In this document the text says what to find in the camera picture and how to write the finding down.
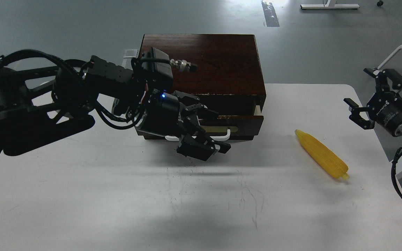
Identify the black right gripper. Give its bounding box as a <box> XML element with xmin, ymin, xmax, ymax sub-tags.
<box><xmin>343</xmin><ymin>68</ymin><xmax>402</xmax><ymax>137</ymax></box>

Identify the yellow corn cob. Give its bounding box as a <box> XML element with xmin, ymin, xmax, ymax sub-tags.
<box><xmin>295</xmin><ymin>130</ymin><xmax>350</xmax><ymax>180</ymax></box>

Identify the white drawer handle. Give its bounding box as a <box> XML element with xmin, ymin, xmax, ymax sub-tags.
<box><xmin>164</xmin><ymin>129</ymin><xmax>231</xmax><ymax>142</ymax></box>

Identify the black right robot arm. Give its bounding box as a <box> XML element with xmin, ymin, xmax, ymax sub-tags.
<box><xmin>344</xmin><ymin>68</ymin><xmax>402</xmax><ymax>199</ymax></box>

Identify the dark brown wooden cabinet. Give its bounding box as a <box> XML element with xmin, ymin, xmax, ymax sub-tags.
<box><xmin>136</xmin><ymin>33</ymin><xmax>267</xmax><ymax>141</ymax></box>

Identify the black camera box on wrist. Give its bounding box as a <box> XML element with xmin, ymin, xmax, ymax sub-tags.
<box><xmin>131</xmin><ymin>48</ymin><xmax>199</xmax><ymax>92</ymax></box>

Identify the dark wooden drawer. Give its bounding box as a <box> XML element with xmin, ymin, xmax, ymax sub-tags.
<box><xmin>199</xmin><ymin>95</ymin><xmax>266</xmax><ymax>140</ymax></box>

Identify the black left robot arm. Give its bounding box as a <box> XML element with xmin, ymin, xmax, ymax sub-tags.
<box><xmin>0</xmin><ymin>48</ymin><xmax>231</xmax><ymax>161</ymax></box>

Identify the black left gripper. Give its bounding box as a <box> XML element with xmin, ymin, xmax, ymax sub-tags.
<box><xmin>135</xmin><ymin>92</ymin><xmax>231</xmax><ymax>161</ymax></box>

